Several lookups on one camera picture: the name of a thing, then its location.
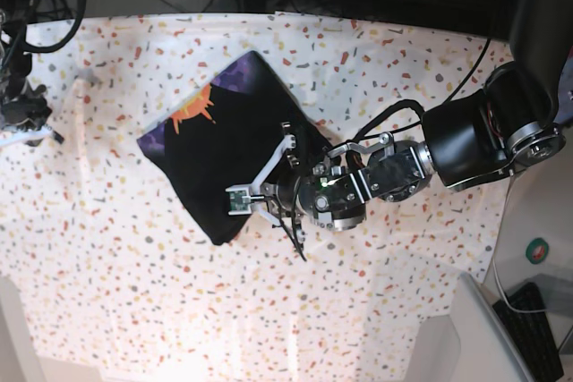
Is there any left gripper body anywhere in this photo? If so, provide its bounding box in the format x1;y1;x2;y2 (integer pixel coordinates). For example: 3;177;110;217
261;162;322;227

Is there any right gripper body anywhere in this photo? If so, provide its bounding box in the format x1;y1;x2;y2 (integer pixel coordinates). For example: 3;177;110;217
1;84;52;145

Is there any black printed t-shirt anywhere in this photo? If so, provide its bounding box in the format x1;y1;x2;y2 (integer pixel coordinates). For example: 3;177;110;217
137;51;330;246

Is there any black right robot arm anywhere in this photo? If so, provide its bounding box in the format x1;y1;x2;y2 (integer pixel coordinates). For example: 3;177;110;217
1;0;87;147

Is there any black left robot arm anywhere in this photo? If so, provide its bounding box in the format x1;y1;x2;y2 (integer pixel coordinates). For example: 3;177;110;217
227;0;572;234

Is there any terrazzo pattern tablecloth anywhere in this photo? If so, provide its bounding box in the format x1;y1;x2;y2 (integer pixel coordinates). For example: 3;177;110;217
1;13;511;381

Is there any green tape roll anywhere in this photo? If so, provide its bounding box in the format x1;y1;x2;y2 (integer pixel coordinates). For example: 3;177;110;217
526;238;550;265

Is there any grey monitor edge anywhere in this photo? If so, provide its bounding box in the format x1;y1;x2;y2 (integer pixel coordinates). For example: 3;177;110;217
449;273;534;382

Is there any black keyboard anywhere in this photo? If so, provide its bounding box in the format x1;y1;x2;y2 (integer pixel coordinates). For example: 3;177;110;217
492;282;564;381

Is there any white usb cable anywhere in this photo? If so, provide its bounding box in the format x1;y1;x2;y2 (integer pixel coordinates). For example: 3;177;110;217
492;167;548;313

